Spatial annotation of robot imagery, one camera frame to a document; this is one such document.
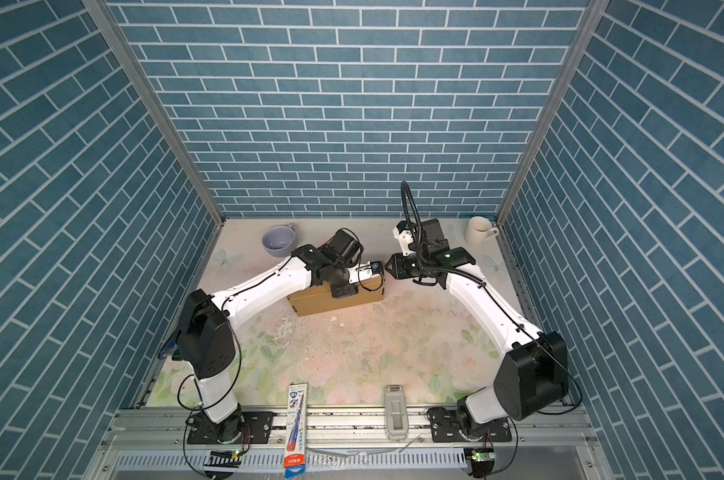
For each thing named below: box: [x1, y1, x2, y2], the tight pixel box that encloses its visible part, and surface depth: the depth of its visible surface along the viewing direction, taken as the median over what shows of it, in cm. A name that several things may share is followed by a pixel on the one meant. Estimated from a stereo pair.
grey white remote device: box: [386, 384, 409, 441], surface depth 75 cm
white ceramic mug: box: [465, 216, 499, 246], surface depth 110 cm
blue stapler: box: [158, 334, 178, 360], surface depth 86 cm
